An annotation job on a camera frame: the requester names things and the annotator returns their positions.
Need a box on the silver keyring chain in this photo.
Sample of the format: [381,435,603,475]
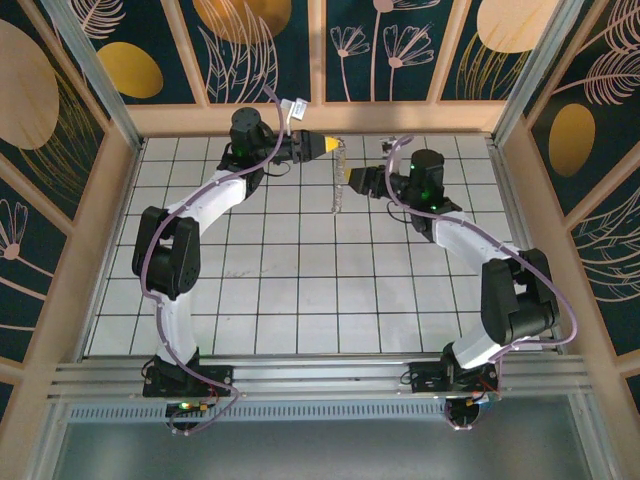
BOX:
[329,138,351,217]

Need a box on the grey metal panel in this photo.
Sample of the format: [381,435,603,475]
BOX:
[52,422,596,480]

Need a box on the white left camera bracket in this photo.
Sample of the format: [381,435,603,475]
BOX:
[280,98,297,136]

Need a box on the aluminium frame post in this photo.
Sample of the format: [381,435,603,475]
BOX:
[42,0,146,151]
[492,0,586,146]

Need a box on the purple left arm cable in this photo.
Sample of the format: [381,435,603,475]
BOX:
[139,84,296,437]

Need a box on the long aluminium mounting rail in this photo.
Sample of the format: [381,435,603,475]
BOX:
[47,354,599,401]

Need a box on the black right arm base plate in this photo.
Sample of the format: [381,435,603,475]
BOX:
[407,360,501,399]

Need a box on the grey slotted cable duct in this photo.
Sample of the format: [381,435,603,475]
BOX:
[64,402,451,424]

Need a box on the black connector board with wires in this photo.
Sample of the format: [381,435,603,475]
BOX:
[443,389,502,432]
[164,397,236,437]

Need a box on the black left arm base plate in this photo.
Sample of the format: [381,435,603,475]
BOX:
[142,363,236,399]

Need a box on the aluminium frame leg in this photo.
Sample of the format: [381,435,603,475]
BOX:
[27,399,69,480]
[572,394,619,480]

